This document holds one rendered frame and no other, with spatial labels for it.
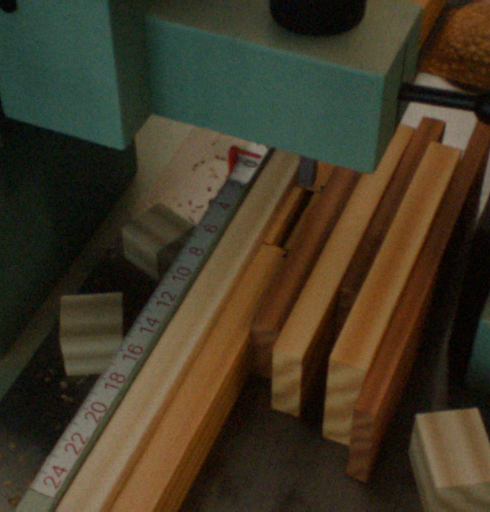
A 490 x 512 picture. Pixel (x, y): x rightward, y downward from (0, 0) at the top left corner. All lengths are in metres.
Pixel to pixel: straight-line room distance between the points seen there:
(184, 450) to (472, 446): 0.15
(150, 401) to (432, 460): 0.15
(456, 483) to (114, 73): 0.27
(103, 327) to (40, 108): 0.18
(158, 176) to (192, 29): 0.32
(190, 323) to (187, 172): 0.32
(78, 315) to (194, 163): 0.21
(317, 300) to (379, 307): 0.04
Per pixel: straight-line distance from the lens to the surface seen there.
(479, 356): 0.62
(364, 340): 0.56
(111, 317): 0.74
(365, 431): 0.56
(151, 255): 0.80
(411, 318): 0.58
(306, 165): 0.66
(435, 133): 0.71
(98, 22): 0.57
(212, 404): 0.58
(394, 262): 0.60
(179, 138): 0.93
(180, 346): 0.58
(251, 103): 0.60
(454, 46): 0.84
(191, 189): 0.88
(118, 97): 0.59
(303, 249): 0.63
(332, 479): 0.60
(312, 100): 0.58
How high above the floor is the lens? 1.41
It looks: 47 degrees down
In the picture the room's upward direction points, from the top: straight up
